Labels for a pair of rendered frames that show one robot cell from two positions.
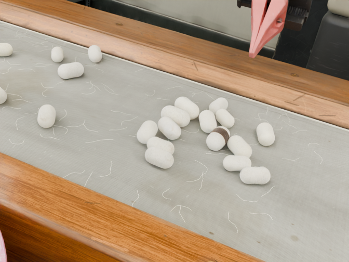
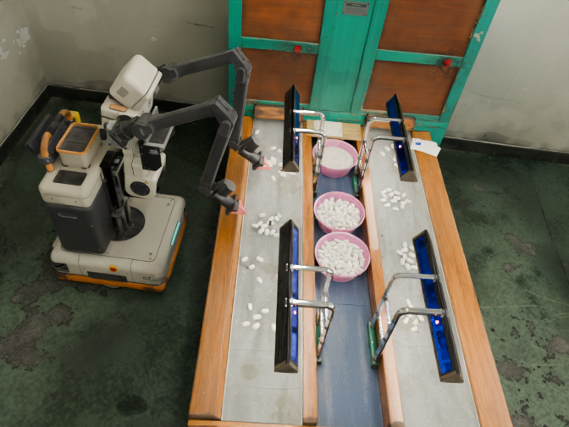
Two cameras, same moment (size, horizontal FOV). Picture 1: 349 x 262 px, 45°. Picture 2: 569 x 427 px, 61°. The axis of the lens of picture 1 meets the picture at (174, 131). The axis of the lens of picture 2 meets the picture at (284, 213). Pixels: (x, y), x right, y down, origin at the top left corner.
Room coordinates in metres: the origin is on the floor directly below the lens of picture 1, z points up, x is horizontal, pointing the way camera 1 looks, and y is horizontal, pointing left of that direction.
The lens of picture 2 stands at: (0.94, 1.44, 2.58)
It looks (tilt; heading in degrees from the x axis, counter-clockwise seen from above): 48 degrees down; 248
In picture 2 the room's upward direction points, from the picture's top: 7 degrees clockwise
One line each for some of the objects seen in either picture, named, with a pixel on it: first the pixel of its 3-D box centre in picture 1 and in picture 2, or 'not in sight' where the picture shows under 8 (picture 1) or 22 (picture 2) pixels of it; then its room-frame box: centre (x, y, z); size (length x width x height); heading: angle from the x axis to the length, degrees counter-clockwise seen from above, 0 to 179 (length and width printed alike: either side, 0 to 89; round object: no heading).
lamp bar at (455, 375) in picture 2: not in sight; (437, 298); (-0.01, 0.71, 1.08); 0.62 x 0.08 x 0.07; 72
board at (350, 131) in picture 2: not in sight; (334, 130); (-0.16, -0.67, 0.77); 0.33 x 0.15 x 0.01; 162
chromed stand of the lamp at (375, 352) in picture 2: not in sight; (403, 322); (0.07, 0.69, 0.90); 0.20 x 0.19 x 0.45; 72
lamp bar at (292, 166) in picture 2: not in sight; (291, 124); (0.23, -0.39, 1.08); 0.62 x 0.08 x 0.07; 72
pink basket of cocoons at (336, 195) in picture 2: not in sight; (338, 216); (0.04, -0.05, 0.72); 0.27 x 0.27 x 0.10
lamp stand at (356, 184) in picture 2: not in sight; (378, 160); (-0.23, -0.24, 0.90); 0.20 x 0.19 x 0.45; 72
